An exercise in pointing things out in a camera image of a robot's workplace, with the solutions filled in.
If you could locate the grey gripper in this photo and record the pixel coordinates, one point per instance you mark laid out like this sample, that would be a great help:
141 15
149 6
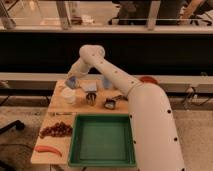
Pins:
90 87

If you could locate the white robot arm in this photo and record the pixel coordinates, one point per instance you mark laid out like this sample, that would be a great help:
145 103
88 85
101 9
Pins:
157 146

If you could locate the blue sponge piece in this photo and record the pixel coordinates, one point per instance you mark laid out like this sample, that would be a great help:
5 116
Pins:
107 84

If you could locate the white paper cup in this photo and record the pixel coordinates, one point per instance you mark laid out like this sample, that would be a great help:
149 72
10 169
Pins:
69 95

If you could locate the dark metal tool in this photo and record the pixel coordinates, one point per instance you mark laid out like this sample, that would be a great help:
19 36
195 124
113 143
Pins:
110 103

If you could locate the green plastic tray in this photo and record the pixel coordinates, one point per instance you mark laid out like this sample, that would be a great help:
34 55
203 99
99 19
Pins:
102 140

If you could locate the bunch of red grapes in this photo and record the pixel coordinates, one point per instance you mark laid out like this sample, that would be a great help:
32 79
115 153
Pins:
59 129

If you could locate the red bowl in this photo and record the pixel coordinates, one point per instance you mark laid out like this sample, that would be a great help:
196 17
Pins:
148 79

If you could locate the red chili pepper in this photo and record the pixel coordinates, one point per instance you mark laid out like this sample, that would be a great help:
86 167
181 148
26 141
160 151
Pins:
43 148

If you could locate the black office chair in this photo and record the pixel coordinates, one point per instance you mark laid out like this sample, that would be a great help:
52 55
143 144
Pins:
171 12

